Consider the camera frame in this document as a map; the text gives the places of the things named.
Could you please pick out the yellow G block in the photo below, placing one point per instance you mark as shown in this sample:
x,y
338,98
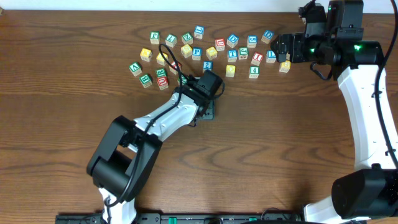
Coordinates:
x,y
284,67

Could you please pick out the blue P block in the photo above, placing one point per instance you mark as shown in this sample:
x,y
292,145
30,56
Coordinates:
x,y
196,53

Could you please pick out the yellow X block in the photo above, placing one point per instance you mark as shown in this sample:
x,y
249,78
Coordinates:
x,y
146,54

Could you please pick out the green R block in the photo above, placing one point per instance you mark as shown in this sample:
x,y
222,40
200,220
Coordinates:
x,y
161,73

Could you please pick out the red U block top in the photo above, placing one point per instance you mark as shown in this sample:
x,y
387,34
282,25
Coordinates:
x,y
220,44

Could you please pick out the yellow S block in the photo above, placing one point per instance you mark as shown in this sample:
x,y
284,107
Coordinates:
x,y
186,50

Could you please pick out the green 4 block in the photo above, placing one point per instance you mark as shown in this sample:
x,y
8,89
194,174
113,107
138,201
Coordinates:
x,y
254,72

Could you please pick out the green L block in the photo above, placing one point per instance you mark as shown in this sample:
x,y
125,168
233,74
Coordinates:
x,y
171,40

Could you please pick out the red I block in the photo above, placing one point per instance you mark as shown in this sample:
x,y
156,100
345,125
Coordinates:
x,y
257,59

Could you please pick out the blue T block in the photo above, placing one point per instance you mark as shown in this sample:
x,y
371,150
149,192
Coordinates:
x,y
232,55

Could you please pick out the blue D block centre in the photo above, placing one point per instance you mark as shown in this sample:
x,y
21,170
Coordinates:
x,y
232,40

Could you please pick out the blue 2 block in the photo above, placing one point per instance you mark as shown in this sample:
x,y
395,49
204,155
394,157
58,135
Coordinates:
x,y
207,65

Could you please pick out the blue D block right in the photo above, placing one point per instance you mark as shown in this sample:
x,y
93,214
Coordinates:
x,y
267,36

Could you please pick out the green N block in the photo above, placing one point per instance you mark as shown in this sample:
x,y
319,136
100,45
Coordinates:
x,y
182,80

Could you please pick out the yellow block centre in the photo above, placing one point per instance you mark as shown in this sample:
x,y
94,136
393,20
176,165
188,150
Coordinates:
x,y
230,70

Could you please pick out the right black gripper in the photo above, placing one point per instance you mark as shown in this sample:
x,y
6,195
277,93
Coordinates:
x,y
286,47

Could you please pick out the red U block bottom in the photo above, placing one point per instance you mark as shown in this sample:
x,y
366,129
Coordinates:
x,y
162,83

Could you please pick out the yellow block left middle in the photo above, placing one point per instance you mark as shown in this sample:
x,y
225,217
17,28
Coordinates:
x,y
162,58

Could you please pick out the blue d block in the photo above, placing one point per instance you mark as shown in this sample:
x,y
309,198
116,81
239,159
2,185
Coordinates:
x,y
232,40
267,36

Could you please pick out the blue L block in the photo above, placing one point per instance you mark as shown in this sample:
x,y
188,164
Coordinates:
x,y
270,57

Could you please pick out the green B block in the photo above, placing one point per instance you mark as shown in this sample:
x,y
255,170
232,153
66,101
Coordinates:
x,y
145,80

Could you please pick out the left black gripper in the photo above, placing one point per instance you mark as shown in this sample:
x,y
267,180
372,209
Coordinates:
x,y
207,112

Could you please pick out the blue S block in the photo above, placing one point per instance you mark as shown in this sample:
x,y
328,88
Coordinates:
x,y
251,41

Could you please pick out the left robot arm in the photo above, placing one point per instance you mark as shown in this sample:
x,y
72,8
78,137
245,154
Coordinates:
x,y
125,157

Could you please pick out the green A block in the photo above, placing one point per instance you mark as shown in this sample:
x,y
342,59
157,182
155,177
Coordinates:
x,y
135,69

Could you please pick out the red A block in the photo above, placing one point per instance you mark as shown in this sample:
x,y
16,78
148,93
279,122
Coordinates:
x,y
173,68

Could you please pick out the green J block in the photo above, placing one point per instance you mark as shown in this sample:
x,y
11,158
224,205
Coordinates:
x,y
243,53

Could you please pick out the red u block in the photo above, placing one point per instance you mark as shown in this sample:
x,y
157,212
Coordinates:
x,y
162,83
220,44

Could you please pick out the yellow O block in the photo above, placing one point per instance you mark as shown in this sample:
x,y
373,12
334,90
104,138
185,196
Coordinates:
x,y
211,53

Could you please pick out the blue J block top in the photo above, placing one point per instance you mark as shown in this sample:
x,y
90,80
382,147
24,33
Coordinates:
x,y
199,32

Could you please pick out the green Z block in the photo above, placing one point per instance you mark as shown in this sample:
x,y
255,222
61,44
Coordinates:
x,y
187,38

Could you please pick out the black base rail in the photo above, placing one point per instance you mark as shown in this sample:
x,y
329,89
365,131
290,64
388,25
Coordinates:
x,y
156,218

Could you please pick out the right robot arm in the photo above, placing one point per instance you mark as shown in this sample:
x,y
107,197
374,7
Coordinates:
x,y
369,192

